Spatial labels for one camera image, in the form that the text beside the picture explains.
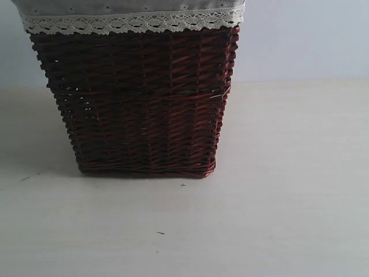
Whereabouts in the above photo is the dark red wicker basket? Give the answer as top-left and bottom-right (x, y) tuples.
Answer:
(30, 26), (239, 178)

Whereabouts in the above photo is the white lace cloth trim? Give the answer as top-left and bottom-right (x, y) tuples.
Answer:
(13, 0), (246, 35)

